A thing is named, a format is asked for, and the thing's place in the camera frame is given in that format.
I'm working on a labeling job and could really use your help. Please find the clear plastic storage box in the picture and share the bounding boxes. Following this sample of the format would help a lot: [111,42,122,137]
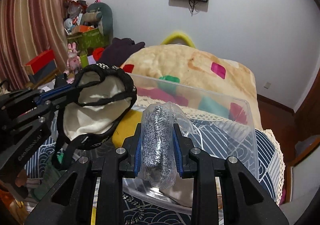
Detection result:
[122,73,259,215]

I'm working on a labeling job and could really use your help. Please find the black cable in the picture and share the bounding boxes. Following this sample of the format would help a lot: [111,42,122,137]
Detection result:
[187,0,202,16]

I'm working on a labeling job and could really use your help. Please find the pink rabbit figure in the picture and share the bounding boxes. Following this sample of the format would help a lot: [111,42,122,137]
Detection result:
[65,43,82,77]

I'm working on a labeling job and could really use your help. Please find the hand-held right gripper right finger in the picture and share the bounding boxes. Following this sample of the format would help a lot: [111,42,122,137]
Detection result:
[172,123,288,225]

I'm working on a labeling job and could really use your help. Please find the green knit cloth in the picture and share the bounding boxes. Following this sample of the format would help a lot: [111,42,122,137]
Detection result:
[32,152,68,201]

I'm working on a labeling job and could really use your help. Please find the striped brown curtain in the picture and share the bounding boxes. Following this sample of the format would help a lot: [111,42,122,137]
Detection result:
[0,0,81,92]

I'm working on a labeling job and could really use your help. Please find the red and grey box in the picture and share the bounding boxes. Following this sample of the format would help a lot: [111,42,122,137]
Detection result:
[24,49,58,84]

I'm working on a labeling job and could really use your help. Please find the yellow cloth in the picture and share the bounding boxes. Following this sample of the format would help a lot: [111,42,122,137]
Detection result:
[111,109,147,151]

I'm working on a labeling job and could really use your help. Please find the black and cream cloth pouch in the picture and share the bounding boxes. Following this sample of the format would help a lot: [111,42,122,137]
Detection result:
[51,63,138,168]

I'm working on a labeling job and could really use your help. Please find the grey knit socks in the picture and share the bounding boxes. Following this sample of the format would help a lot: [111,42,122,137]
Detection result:
[139,101,195,191]

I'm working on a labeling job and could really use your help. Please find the blue wave patterned bedsheet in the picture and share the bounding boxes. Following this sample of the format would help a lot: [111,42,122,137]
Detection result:
[25,115,283,225]

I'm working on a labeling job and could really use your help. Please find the red cloth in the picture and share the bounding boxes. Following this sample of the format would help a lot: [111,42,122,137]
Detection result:
[92,48,105,62]

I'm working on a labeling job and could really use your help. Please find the yellow foam arch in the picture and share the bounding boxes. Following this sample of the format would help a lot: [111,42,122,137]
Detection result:
[160,30,197,48]

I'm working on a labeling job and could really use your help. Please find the green cardboard box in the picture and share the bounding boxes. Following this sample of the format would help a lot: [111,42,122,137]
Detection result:
[67,28,110,54]

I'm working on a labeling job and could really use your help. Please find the cream blanket with coloured patches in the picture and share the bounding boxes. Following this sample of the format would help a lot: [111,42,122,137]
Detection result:
[120,44,263,131]

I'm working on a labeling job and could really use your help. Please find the person's left hand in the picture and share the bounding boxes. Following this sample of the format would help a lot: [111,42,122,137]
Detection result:
[14,171,28,189]

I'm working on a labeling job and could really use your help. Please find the pile of toys and packets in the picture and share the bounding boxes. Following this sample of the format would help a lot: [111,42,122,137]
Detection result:
[63,0,88,36]

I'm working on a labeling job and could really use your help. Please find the wooden cabinet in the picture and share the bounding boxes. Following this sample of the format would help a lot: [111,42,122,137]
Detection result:
[285,65,320,203]

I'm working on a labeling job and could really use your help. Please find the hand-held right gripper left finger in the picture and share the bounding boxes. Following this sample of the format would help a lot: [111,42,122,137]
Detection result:
[25,124,143,225]

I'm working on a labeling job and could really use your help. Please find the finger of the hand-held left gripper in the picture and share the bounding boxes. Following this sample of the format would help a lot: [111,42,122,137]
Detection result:
[0,83,84,106]
[32,91,84,122]

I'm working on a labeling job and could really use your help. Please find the dark purple garment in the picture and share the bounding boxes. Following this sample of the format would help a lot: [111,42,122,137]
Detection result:
[96,38,146,69]

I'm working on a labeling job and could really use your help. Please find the green dinosaur plush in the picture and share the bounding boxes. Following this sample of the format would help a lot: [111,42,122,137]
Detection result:
[82,0,114,39]

